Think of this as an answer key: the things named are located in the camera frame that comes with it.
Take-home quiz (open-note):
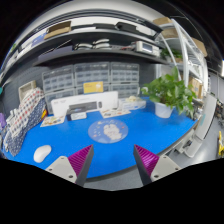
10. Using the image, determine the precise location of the cardboard box on shelf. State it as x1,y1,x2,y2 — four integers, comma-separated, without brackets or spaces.
44,21,71,39

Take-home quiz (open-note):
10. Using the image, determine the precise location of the patterned fabric bag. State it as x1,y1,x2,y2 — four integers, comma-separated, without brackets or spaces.
3,87,46,156

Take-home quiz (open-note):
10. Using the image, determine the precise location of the white device on shelf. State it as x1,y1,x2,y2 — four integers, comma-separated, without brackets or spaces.
135,41,160,57

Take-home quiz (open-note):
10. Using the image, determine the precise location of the yellow label box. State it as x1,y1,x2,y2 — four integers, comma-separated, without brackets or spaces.
83,81,103,94

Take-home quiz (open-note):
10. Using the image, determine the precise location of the illustrated card left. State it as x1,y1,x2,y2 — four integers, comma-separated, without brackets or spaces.
41,116,65,127

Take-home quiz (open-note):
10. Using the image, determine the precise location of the small white box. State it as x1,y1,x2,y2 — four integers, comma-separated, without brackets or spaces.
71,112,87,121

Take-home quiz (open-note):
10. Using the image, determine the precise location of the round printed mouse pad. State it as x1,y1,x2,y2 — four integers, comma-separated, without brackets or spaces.
88,119,129,144

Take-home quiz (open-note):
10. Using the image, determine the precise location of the white metal shelf rack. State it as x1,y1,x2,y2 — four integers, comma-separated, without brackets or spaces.
154,17,208,100

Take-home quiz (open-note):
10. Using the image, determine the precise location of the white keyboard box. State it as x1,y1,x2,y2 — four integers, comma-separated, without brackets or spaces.
51,91,118,116

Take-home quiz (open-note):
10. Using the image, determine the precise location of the white computer mouse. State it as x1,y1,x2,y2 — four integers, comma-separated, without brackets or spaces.
33,145,52,163

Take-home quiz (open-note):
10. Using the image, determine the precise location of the blue table mat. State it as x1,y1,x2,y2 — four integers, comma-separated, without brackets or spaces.
5,101,196,178

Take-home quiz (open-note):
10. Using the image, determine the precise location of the green potted plant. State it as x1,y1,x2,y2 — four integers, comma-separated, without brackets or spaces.
141,67,196,118

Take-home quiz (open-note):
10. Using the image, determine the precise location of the white box with items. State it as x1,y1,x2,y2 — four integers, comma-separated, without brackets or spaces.
118,96,146,110

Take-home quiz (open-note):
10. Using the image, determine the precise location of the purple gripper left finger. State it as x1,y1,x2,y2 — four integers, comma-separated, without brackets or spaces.
46,145,94,186

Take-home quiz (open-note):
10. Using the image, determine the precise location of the illustrated card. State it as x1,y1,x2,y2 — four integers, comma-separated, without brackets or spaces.
100,109,130,118
41,116,65,127

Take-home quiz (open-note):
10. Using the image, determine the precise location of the illustrated card right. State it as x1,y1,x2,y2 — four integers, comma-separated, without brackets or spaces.
100,109,130,118

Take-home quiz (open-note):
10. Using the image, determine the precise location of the grey drawer organizer cabinet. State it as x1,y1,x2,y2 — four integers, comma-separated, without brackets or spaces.
42,62,139,114

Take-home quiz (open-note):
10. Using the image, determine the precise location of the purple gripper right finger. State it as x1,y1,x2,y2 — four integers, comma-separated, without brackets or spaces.
133,145,180,185

